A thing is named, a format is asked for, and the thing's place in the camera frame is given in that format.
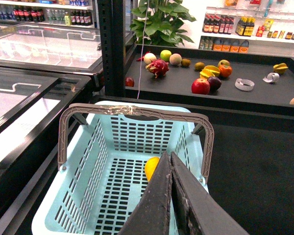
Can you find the black fruit display tray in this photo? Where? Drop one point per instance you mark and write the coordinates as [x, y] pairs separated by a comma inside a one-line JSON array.
[[244, 90]]

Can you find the chest freezer glass lid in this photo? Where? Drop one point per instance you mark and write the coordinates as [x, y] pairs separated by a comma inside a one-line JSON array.
[[42, 47]]

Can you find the green apple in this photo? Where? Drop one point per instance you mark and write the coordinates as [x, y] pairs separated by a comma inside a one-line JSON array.
[[165, 55]]

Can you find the red chili pepper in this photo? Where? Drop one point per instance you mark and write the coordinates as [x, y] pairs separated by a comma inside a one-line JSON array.
[[142, 58]]

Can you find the small dark red fruit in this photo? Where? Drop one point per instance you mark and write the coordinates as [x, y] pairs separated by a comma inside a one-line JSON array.
[[129, 82]]

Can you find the brown kiwi right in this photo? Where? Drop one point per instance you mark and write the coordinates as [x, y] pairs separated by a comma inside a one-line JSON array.
[[199, 66]]

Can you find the black metal rack post left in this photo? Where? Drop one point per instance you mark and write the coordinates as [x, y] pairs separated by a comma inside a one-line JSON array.
[[111, 14]]

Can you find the red apple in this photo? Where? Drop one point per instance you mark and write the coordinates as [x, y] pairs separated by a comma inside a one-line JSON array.
[[200, 86]]

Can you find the green potted plant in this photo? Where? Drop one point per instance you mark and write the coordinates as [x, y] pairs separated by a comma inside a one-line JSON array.
[[159, 23]]

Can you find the brown kiwi left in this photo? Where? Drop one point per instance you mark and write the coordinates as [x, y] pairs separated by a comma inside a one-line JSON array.
[[185, 62]]

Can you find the green red mango fruit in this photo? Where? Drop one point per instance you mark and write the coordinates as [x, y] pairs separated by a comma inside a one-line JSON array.
[[223, 62]]

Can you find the light blue plastic basket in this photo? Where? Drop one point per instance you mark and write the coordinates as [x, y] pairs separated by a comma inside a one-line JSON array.
[[96, 190]]

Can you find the pink dragon fruit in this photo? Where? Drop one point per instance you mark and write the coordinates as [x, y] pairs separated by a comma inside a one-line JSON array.
[[158, 67]]

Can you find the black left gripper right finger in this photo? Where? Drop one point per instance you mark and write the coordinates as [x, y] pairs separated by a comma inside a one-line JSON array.
[[196, 212]]

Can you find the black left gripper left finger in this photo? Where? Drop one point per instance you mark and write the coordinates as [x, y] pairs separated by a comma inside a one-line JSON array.
[[153, 213]]

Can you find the dark purple plum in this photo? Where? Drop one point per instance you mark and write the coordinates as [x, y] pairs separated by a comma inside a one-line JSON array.
[[215, 83]]

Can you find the right sauce shelf unit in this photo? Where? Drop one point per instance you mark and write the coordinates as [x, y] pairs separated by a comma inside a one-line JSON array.
[[254, 26]]

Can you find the white pink round fruit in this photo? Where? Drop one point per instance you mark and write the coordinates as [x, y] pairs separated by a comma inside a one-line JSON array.
[[149, 58]]

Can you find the tan round melon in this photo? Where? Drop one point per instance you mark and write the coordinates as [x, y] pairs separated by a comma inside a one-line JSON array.
[[175, 59]]

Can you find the yellow mango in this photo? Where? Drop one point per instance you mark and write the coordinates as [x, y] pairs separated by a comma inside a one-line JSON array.
[[150, 167]]

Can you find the grey basket handle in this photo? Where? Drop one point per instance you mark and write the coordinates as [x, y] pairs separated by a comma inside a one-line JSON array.
[[131, 110]]

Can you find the orange persimmon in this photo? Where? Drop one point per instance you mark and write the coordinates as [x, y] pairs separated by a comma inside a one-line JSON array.
[[225, 71]]

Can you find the brown kiwi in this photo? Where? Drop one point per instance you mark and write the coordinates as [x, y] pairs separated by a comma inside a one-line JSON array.
[[199, 66], [185, 62]]

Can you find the left drinks shelf unit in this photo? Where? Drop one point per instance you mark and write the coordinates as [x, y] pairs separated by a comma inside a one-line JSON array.
[[74, 13]]

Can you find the yellow starfruit far right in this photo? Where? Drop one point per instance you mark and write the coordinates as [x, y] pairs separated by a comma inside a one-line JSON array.
[[280, 68]]

